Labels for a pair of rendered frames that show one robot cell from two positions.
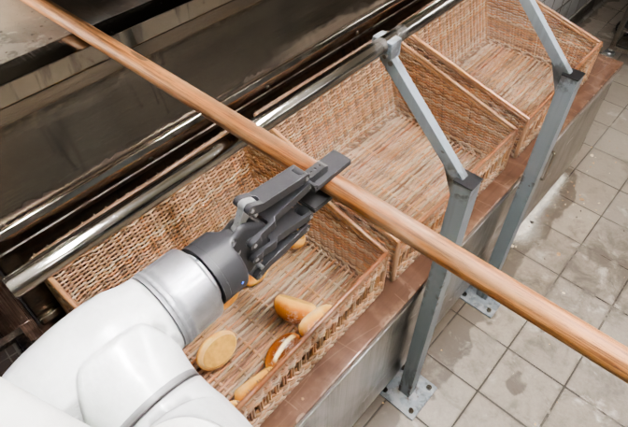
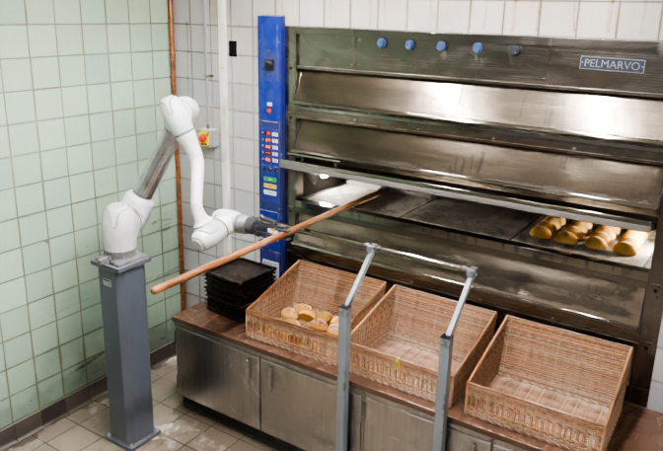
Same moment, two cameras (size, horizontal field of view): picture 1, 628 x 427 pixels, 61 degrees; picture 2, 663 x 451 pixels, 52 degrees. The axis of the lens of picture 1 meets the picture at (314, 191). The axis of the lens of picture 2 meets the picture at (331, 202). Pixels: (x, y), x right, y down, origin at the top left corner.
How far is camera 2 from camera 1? 3.03 m
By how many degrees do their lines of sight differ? 72
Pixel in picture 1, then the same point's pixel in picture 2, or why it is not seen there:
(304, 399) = (277, 351)
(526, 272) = not seen: outside the picture
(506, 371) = not seen: outside the picture
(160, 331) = (231, 217)
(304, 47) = (430, 274)
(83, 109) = (337, 230)
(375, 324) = (317, 365)
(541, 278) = not seen: outside the picture
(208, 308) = (239, 224)
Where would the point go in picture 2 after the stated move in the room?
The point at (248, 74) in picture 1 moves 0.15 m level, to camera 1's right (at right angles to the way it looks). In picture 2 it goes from (397, 263) to (404, 274)
